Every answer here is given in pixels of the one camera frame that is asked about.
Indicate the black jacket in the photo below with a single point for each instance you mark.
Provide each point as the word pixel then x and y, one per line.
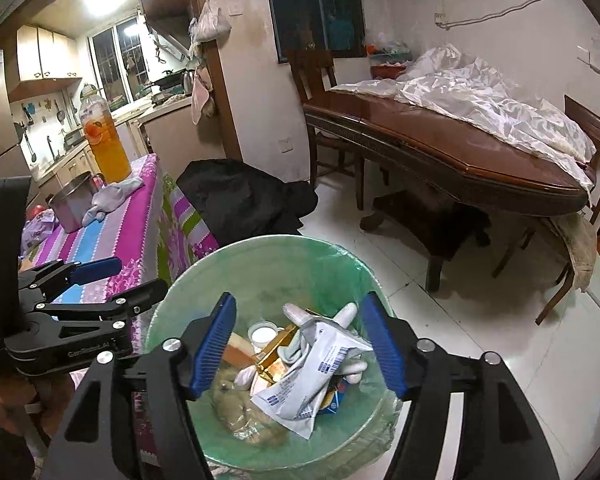
pixel 240 200

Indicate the clear plastic sheet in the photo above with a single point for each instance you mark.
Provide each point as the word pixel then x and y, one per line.
pixel 480 100

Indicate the floral tablecloth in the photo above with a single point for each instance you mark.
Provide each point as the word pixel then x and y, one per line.
pixel 130 220

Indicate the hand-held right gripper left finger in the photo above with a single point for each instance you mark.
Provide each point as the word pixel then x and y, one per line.
pixel 215 340

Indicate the kitchen base cabinets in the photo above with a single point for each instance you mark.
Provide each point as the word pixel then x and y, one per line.
pixel 75 160

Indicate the wall cabinet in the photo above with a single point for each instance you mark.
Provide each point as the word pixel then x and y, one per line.
pixel 45 55

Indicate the dark window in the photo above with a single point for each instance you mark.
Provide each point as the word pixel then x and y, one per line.
pixel 310 5

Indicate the black wok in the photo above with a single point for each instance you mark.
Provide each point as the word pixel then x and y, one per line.
pixel 167 80

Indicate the person's left hand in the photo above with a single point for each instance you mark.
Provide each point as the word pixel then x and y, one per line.
pixel 0 405

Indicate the white plastic package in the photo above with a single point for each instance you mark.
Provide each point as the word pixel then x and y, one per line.
pixel 290 395

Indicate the steel pot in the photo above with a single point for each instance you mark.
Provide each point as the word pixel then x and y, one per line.
pixel 72 207

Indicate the yellow box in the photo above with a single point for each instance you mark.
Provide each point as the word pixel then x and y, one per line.
pixel 275 347

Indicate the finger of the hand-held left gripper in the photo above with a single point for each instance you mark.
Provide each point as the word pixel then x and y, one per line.
pixel 97 266
pixel 130 297

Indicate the grey sock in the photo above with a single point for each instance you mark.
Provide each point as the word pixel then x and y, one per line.
pixel 112 197

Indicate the wall switch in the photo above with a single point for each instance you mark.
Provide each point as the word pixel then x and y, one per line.
pixel 590 58

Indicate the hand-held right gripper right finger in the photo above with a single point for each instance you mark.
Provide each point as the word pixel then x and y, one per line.
pixel 385 345

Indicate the wall socket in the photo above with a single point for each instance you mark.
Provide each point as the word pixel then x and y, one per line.
pixel 286 145

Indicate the purple tissue packet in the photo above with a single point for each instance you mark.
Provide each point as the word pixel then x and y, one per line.
pixel 35 232

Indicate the hanging plastic bag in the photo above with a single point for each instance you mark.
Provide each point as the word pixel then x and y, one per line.
pixel 210 22

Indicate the beige cloth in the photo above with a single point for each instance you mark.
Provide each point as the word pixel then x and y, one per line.
pixel 577 250

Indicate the orange juice bottle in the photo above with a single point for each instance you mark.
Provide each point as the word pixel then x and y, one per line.
pixel 107 150

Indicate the steel kettle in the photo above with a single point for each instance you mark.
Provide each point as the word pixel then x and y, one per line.
pixel 187 77

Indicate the red plastic basin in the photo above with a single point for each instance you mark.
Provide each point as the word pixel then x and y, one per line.
pixel 387 71

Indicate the wooden chair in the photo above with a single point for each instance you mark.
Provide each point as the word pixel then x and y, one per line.
pixel 595 125
pixel 310 70

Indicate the red apple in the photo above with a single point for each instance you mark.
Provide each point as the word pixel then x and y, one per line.
pixel 37 210

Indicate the wooden dining table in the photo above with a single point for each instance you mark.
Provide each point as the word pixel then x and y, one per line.
pixel 430 135

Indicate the range hood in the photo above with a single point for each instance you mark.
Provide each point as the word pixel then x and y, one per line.
pixel 167 35

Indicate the blue yellow small packet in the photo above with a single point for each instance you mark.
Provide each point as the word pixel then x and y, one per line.
pixel 335 400

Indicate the kitchen window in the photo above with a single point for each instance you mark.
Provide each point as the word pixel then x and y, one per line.
pixel 110 60

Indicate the green trash bin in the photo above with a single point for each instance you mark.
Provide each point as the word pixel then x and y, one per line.
pixel 290 270

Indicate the bread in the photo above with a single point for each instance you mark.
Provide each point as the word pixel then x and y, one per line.
pixel 230 405

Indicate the hanging pink towel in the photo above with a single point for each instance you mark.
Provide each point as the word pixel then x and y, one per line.
pixel 200 97

